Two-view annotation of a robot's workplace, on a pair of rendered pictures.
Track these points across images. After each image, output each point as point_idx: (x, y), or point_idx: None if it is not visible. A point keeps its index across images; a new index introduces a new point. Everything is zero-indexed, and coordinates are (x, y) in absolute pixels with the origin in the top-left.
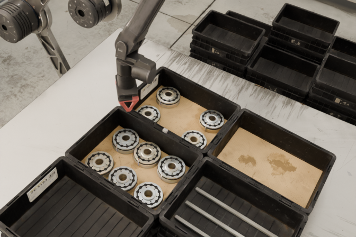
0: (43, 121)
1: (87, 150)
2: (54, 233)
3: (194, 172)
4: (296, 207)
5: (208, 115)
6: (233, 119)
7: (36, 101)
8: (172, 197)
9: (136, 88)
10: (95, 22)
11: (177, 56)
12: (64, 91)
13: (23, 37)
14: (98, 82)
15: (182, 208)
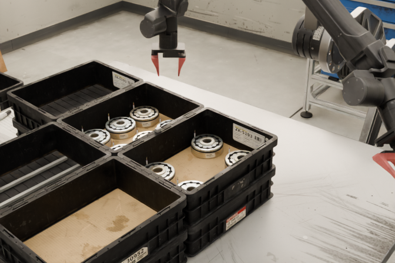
0: (238, 118)
1: (163, 108)
2: (84, 101)
3: (93, 145)
4: (5, 211)
5: (197, 186)
6: (164, 183)
7: (269, 113)
8: (69, 130)
9: (158, 49)
10: (292, 45)
11: (390, 225)
12: (287, 128)
13: (344, 76)
14: (307, 150)
15: (73, 164)
